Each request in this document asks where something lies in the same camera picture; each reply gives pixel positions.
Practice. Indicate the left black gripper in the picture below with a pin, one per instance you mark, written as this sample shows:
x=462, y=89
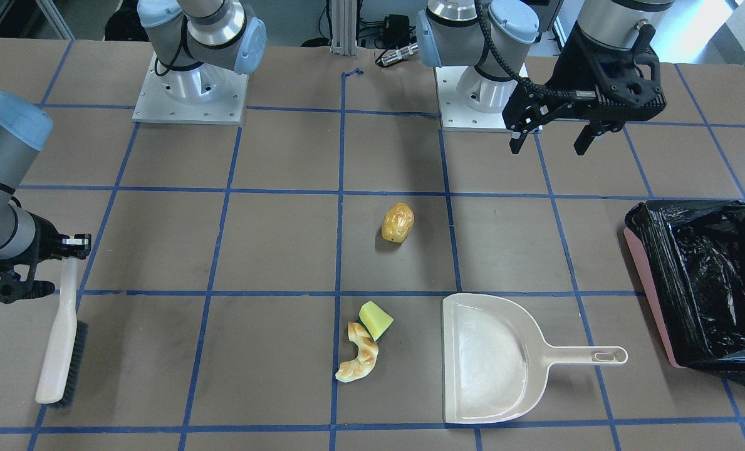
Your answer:
x=567, y=72

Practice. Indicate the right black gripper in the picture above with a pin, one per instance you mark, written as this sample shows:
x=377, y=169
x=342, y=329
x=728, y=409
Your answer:
x=45, y=241

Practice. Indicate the beige hand brush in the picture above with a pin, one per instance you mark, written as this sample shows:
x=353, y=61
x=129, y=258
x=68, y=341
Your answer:
x=64, y=351

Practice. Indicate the yellow-brown bread roll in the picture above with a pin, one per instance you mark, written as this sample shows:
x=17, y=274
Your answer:
x=397, y=223

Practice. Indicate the beige plastic dustpan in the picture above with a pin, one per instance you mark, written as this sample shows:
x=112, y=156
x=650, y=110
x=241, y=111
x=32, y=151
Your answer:
x=496, y=360

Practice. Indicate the yellow-green sponge wedge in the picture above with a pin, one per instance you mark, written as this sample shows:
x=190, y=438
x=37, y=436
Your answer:
x=374, y=319

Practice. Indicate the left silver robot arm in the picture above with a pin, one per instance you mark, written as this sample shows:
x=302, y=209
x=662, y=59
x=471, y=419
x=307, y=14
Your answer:
x=494, y=37

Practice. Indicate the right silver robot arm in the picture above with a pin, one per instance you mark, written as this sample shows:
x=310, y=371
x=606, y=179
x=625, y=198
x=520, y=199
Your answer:
x=203, y=54

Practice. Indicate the pink bin with black bag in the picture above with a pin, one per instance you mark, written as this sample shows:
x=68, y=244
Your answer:
x=690, y=256

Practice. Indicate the black power adapter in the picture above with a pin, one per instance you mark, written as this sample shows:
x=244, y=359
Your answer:
x=396, y=27

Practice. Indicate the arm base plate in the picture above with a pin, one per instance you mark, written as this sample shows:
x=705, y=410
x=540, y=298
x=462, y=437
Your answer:
x=207, y=95
x=472, y=119

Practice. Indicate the silver cable connector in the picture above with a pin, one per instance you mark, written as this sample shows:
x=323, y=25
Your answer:
x=391, y=57

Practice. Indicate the aluminium frame post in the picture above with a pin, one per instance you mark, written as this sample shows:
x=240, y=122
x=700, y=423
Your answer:
x=344, y=28

